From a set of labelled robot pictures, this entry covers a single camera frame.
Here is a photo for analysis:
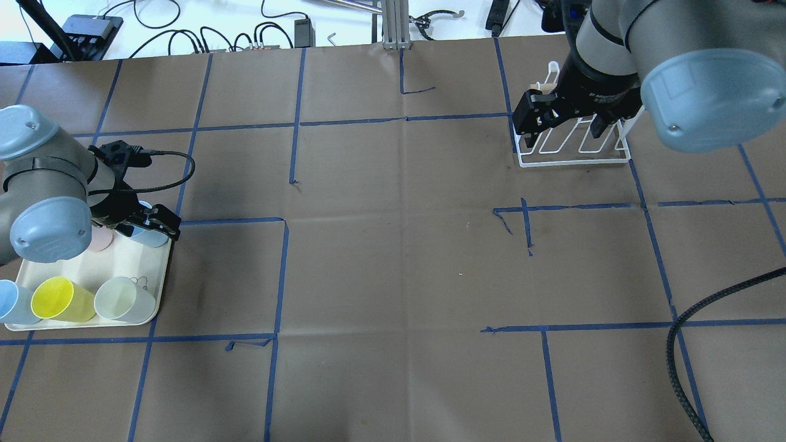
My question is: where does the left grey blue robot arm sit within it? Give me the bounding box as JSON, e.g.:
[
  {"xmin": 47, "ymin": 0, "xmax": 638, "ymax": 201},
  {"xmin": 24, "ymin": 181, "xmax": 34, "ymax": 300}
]
[{"xmin": 1, "ymin": 104, "xmax": 181, "ymax": 264}]

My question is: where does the cream tray with rabbit drawing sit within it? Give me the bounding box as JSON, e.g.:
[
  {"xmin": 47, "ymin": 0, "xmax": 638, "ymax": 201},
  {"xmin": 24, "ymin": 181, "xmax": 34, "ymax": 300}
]
[{"xmin": 4, "ymin": 234, "xmax": 173, "ymax": 331}]

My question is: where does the light blue plastic cup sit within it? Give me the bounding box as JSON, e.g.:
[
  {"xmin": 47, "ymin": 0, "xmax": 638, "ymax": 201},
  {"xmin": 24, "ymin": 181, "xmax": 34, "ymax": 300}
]
[
  {"xmin": 128, "ymin": 225, "xmax": 169, "ymax": 248},
  {"xmin": 1, "ymin": 279, "xmax": 41, "ymax": 325}
]

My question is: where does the pink plastic cup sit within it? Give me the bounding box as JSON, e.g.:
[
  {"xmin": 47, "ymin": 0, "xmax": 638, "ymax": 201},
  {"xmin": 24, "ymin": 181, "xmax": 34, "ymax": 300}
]
[{"xmin": 87, "ymin": 226, "xmax": 115, "ymax": 252}]

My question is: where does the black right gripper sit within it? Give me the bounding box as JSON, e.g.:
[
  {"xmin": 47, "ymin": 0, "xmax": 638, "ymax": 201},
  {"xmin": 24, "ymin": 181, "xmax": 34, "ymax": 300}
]
[{"xmin": 513, "ymin": 52, "xmax": 642, "ymax": 138}]

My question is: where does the white wire cup rack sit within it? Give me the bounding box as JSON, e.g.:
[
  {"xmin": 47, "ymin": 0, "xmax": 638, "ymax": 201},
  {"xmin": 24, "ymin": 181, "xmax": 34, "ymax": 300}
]
[{"xmin": 513, "ymin": 60, "xmax": 645, "ymax": 168}]

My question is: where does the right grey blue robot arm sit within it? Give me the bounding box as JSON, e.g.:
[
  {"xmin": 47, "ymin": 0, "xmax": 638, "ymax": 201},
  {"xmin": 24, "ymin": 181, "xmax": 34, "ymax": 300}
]
[{"xmin": 513, "ymin": 1, "xmax": 785, "ymax": 153}]

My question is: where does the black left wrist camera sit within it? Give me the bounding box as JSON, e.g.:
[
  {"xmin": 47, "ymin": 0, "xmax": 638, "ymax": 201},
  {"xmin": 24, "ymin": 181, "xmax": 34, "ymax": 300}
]
[{"xmin": 88, "ymin": 140, "xmax": 152, "ymax": 171}]

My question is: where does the cream white plastic cup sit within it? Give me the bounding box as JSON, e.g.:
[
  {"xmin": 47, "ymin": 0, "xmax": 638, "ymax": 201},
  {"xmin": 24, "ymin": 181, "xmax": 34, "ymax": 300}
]
[{"xmin": 93, "ymin": 277, "xmax": 155, "ymax": 324}]

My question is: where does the black power adapter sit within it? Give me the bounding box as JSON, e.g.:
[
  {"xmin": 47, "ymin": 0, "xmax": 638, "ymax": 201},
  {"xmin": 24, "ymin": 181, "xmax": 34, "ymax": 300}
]
[{"xmin": 293, "ymin": 18, "xmax": 316, "ymax": 48}]

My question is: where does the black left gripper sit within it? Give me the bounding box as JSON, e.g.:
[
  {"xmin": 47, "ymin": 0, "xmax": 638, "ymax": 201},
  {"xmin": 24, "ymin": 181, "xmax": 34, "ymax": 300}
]
[{"xmin": 89, "ymin": 184, "xmax": 182, "ymax": 241}]

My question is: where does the yellow plastic cup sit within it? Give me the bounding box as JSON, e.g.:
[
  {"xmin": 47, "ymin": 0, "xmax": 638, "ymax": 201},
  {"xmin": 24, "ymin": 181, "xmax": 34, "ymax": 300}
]
[{"xmin": 31, "ymin": 276, "xmax": 96, "ymax": 322}]

